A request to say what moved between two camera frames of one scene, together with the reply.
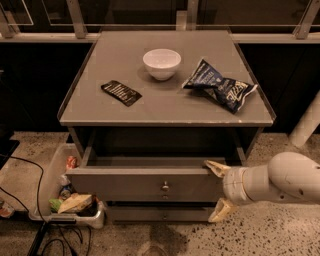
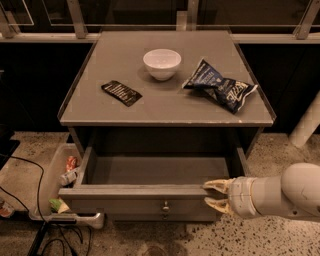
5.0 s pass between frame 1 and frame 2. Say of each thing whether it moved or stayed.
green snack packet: stayed
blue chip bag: stayed
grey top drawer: moved
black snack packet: stayed
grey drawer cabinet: stayed
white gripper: moved
